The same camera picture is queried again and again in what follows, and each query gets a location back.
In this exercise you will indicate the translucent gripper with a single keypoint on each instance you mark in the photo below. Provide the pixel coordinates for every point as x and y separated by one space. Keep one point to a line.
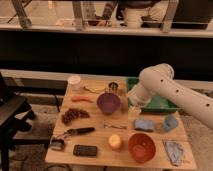
133 112

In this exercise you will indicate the yellow banana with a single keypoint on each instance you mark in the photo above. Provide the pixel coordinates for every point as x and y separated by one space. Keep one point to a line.
92 90

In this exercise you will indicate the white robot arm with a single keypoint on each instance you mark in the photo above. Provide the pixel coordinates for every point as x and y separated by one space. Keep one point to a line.
158 79

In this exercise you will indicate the small metal cup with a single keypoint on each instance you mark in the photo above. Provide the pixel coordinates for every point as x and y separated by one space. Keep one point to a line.
113 87

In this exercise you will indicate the blue plastic cup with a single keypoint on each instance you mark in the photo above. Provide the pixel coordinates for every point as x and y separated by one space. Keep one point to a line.
170 123

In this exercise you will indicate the white plastic cup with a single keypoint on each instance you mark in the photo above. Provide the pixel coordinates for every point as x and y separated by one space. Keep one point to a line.
74 81

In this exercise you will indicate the blue sponge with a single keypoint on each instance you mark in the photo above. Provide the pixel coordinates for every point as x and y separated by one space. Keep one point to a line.
144 125

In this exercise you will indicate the green plastic tray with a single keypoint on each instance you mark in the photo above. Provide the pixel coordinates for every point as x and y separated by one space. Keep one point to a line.
157 104

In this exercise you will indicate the purple bowl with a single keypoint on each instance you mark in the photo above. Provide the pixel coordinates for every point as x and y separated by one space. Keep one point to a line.
108 103

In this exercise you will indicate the metal fork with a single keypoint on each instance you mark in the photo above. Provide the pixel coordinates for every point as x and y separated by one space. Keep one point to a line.
105 125

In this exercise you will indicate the yellow red apple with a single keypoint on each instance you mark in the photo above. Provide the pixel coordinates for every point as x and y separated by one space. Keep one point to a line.
114 142

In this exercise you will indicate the red orange bowl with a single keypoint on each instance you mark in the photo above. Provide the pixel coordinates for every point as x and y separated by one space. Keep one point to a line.
141 147

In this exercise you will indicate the blue grey cloth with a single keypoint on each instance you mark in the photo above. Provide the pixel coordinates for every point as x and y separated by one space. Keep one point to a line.
175 152

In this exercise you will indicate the bunch of dark grapes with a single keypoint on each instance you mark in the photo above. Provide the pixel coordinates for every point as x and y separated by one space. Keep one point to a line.
72 114

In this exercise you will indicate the black rectangular block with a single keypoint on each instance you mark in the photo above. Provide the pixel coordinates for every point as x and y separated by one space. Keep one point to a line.
84 150

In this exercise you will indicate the small black metal clip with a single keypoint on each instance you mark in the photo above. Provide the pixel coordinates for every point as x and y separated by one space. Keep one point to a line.
57 144

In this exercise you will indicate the black chair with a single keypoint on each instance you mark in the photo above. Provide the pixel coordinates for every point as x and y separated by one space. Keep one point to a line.
14 111

